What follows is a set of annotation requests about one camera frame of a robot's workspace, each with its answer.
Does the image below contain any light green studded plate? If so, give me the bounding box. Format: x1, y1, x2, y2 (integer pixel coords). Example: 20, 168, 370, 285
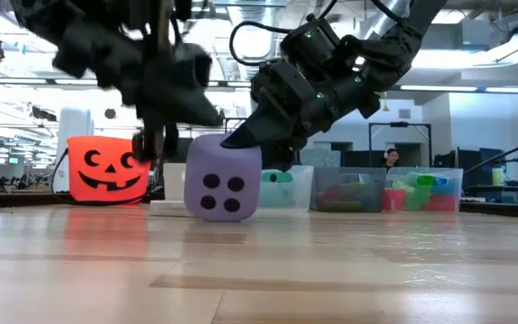
344, 181, 380, 202

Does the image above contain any orange pumpkin bucket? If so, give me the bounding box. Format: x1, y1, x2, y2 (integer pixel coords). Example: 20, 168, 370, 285
51, 135, 151, 206

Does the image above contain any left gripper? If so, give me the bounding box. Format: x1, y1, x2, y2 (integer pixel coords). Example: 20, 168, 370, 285
121, 42, 225, 163

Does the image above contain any white pillar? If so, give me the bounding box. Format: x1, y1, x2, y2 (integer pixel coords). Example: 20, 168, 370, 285
58, 107, 95, 193

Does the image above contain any purple foam die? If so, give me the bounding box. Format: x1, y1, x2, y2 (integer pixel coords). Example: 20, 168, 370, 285
183, 132, 263, 223

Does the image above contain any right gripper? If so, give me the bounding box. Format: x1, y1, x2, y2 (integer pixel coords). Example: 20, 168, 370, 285
220, 58, 381, 173

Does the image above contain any red two-stud block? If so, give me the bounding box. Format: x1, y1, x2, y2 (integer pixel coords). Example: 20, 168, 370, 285
382, 188, 408, 212

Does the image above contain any grey tinted plastic bin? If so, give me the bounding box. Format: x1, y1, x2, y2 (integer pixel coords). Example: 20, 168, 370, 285
311, 166, 388, 213

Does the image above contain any red plastic block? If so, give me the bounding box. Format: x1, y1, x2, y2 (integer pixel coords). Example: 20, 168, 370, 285
424, 193, 458, 213

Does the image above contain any black diagonal rod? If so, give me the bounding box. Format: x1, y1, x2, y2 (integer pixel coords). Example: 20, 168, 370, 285
463, 131, 518, 176

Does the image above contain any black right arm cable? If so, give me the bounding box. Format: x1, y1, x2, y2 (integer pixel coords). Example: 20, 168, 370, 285
229, 20, 296, 68

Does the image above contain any white plastic bin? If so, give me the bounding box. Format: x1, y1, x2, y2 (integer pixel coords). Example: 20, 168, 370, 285
163, 162, 188, 203

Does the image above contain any red small toy brick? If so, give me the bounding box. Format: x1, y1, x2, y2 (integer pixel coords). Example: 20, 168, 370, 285
324, 183, 346, 203

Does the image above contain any ceiling light rail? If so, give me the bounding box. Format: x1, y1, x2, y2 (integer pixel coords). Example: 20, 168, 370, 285
0, 76, 518, 94

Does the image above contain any clear plastic bin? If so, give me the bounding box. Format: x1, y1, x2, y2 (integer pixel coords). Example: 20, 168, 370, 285
383, 166, 464, 213
258, 164, 315, 211

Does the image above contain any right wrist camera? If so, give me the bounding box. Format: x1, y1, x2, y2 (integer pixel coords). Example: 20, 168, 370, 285
280, 13, 342, 68

